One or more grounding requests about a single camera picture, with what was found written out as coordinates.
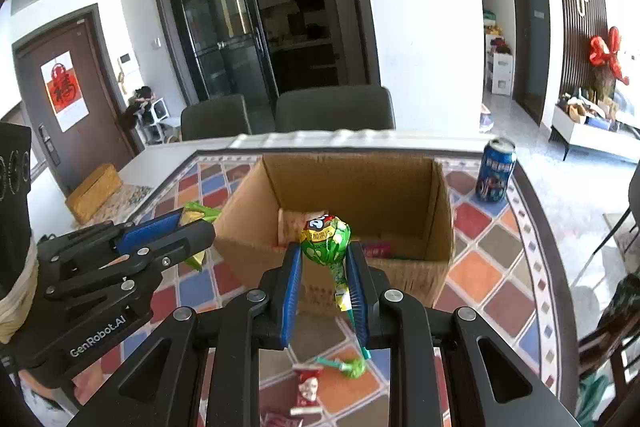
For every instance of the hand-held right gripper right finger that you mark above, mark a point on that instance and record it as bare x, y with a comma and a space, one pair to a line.
357, 297

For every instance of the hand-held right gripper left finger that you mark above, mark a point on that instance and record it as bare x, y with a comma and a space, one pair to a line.
290, 287

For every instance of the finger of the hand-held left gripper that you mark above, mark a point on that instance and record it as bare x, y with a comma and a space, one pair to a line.
185, 239
150, 229

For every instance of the green snack packet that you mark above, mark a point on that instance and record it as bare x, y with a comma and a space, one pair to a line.
197, 211

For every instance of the magenta snack packet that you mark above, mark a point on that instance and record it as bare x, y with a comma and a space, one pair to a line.
376, 250

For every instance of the green lollipop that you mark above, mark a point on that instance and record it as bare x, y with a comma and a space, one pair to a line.
325, 239
354, 368

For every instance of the brown cardboard box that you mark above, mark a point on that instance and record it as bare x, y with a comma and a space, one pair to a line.
415, 279

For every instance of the floral placemat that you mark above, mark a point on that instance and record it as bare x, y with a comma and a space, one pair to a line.
134, 198

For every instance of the yellow woven basket box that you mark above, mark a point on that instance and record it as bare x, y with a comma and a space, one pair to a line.
92, 194

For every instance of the brown entrance door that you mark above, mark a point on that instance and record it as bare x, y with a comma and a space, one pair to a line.
95, 147

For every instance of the red and white snack packet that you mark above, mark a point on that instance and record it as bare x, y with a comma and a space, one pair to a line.
306, 389

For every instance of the white shoe rack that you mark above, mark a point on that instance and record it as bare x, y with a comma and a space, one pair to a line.
150, 117

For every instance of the narrow grey dining chair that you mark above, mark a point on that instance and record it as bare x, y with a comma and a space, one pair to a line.
215, 117

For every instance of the checkered colourful tablecloth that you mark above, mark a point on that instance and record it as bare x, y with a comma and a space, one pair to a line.
500, 297

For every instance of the red and white door poster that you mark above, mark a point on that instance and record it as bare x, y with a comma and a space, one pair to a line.
65, 89

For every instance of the white intercom panel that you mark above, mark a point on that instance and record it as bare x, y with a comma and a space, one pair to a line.
124, 63

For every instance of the wide grey dining chair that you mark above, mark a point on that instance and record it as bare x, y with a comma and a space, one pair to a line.
332, 109

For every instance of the blue drink can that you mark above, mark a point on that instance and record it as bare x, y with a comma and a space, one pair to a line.
495, 172

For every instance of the dark glass sliding door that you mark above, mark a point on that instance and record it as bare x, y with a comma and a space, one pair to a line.
225, 7

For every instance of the dark wooden chair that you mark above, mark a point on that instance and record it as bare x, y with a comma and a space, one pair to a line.
610, 337

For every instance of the white storage shelf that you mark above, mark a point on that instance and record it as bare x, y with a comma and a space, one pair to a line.
499, 67

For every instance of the white low cabinet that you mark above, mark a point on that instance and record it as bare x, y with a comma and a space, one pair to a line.
595, 134

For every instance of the dark interior door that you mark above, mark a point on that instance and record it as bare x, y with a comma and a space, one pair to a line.
527, 32

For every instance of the red bow decoration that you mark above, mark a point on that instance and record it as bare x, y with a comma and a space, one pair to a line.
605, 49

